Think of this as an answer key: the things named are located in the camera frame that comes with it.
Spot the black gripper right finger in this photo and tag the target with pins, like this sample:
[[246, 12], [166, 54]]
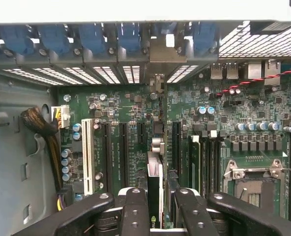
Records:
[[197, 216]]

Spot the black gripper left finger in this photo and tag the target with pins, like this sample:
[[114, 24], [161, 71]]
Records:
[[133, 216]]

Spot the CPU socket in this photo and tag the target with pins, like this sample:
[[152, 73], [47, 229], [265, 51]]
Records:
[[253, 194]]

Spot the white PCI expansion slot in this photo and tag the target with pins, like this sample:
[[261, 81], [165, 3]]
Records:
[[87, 157]]

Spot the short black expansion slot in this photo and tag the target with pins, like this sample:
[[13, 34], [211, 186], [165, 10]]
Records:
[[141, 132]]

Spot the green Dell motherboard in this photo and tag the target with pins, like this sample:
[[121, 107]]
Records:
[[246, 108]]

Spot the white motherboard power connector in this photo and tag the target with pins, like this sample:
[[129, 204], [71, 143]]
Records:
[[64, 115]]

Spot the open black silver PC case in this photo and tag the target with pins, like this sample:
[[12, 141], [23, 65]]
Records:
[[12, 152]]

